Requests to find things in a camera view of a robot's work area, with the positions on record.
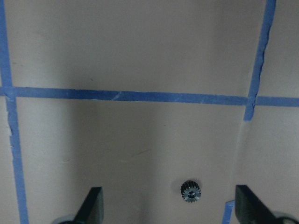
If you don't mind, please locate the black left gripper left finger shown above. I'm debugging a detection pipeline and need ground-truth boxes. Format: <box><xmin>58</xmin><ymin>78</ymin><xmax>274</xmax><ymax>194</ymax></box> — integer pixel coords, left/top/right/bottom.
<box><xmin>55</xmin><ymin>186</ymin><xmax>105</xmax><ymax>224</ymax></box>

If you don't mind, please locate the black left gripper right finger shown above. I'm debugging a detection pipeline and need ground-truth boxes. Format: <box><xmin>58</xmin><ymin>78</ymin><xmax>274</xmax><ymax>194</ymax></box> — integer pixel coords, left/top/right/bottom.
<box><xmin>235</xmin><ymin>185</ymin><xmax>299</xmax><ymax>224</ymax></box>

